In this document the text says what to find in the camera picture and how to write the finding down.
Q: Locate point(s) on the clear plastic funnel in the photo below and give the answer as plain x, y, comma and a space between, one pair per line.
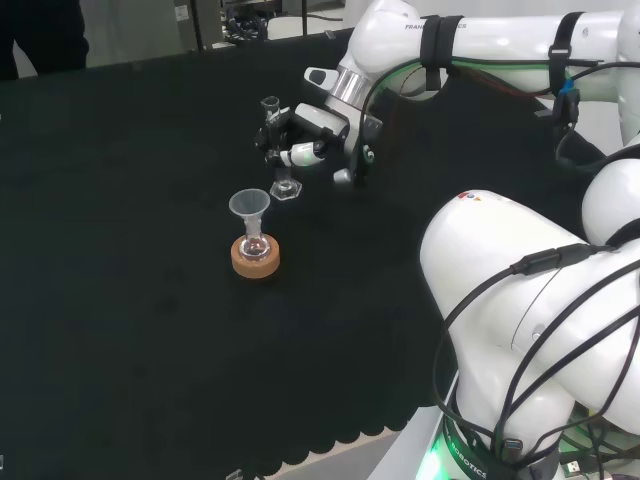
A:
249, 204

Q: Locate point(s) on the black cloth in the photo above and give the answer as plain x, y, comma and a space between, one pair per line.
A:
125, 250

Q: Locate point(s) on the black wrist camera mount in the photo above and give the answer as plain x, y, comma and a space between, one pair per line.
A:
367, 150

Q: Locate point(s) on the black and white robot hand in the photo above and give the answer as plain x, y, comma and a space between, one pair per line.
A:
320, 122

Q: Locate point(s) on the clear round-bottom flask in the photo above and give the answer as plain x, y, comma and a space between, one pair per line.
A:
253, 246

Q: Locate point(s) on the clear glass graduated cylinder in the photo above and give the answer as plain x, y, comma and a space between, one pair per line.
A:
285, 189

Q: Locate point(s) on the person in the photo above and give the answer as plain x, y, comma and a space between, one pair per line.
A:
42, 35

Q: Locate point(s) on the silver usb plug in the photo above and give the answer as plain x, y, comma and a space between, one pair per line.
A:
573, 467

